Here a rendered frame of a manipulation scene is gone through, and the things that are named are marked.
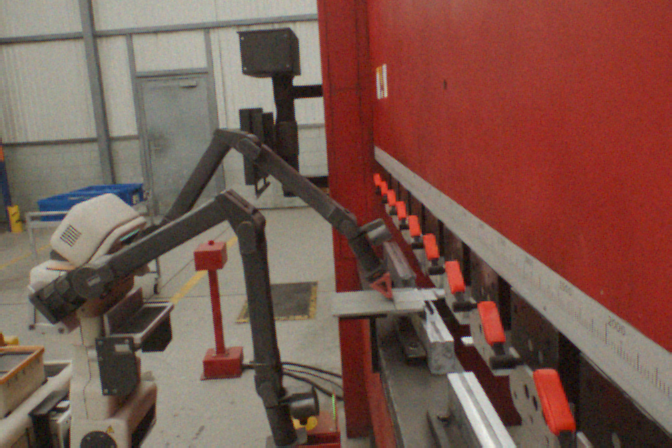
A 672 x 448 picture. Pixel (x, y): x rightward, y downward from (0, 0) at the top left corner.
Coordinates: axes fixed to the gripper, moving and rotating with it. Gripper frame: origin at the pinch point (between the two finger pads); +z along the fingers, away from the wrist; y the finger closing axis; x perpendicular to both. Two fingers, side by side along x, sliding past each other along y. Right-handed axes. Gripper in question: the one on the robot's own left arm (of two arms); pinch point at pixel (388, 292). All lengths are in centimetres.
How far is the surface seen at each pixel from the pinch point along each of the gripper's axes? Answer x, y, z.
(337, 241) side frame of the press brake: 13, 84, -3
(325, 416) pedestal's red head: 29.6, -26.1, 11.9
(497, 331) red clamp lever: -16, -94, -21
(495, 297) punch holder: -19, -85, -22
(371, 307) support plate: 6.0, -7.2, -1.0
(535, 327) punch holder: -20, -100, -23
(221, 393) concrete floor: 121, 136, 52
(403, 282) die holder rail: -4.6, 30.3, 10.5
